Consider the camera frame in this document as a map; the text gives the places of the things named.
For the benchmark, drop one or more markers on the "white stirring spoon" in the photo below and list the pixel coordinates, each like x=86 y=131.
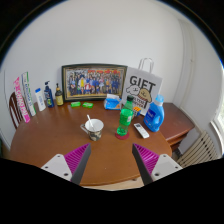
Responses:
x=90 y=122

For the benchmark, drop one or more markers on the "white radiator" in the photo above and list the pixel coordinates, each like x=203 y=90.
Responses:
x=198 y=150

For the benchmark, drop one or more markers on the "wooden chair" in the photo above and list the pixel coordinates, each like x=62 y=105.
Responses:
x=14 y=111

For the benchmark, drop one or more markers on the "framed group photo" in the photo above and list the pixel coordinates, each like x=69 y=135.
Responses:
x=93 y=81

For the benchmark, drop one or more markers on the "colourful puzzle cube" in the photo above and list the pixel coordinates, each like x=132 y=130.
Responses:
x=137 y=111

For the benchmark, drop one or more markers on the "dark blue pump bottle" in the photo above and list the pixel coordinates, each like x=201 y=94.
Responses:
x=49 y=98

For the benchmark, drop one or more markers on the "white paper gift bag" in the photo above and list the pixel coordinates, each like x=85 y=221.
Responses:
x=143 y=85

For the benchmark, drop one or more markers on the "green plastic drink bottle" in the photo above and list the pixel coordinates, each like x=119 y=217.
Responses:
x=125 y=118

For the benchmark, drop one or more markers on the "blue detergent bottle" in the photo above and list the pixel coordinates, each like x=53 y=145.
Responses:
x=154 y=116

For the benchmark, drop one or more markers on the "white tube bottle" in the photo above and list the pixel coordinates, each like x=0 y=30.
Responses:
x=40 y=101

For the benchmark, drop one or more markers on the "green and white toothpaste box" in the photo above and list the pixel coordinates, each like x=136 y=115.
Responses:
x=28 y=93

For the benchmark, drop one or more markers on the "camouflage print mug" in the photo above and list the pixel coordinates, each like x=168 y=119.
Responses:
x=95 y=134

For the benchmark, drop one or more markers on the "amber pump bottle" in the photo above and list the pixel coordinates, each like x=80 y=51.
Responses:
x=59 y=99

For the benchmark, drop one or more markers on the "wooden side table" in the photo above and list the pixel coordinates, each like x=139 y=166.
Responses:
x=178 y=121

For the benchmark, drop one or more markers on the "blue tissue pack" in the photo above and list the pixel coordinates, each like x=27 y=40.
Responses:
x=112 y=103

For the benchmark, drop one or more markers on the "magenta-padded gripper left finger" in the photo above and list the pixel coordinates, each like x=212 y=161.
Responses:
x=74 y=161

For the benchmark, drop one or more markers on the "white remote control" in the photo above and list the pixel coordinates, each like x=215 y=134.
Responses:
x=141 y=130

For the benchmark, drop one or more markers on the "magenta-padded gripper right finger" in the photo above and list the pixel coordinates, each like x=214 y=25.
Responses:
x=151 y=161

